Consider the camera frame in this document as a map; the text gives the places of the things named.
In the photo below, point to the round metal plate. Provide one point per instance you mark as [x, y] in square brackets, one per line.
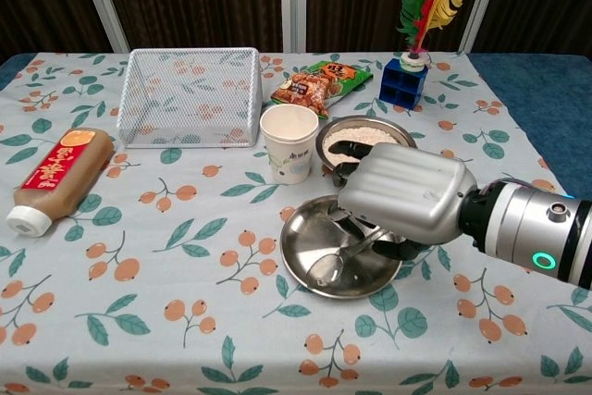
[300, 238]

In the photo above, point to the white paper cup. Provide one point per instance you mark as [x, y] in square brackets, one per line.
[289, 164]

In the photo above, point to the floral print tablecloth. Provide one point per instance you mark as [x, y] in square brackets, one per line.
[185, 275]

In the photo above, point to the blue plastic block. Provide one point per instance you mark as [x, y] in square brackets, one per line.
[400, 85]

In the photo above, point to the green orange snack bag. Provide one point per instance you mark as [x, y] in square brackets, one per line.
[305, 90]

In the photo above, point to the brown sauce bottle red label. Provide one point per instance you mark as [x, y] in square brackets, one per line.
[60, 173]

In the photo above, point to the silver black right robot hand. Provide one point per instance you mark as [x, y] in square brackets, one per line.
[407, 191]

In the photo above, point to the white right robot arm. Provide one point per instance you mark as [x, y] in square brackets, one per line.
[532, 224]

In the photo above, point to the metal bowl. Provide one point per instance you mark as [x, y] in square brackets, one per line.
[365, 120]

